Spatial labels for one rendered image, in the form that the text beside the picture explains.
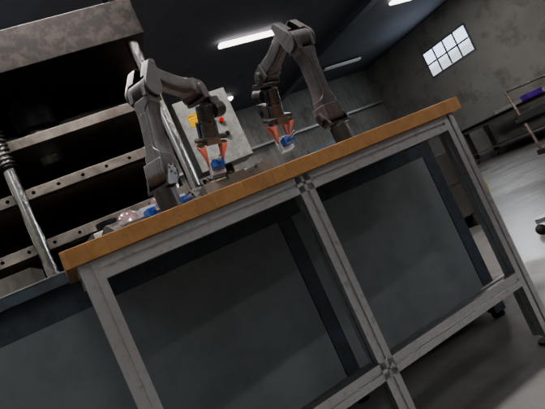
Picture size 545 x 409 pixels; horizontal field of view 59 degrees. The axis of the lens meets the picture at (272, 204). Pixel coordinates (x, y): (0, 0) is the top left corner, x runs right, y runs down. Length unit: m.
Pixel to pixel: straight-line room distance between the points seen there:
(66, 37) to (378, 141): 1.70
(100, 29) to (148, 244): 1.66
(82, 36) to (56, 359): 1.57
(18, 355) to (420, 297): 1.32
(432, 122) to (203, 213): 0.78
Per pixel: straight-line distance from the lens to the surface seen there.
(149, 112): 1.39
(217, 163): 1.61
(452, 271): 1.92
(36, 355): 1.60
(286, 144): 1.83
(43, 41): 2.60
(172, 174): 1.30
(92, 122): 2.56
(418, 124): 1.48
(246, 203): 1.17
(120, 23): 2.62
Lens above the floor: 0.67
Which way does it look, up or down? 2 degrees up
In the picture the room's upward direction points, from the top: 24 degrees counter-clockwise
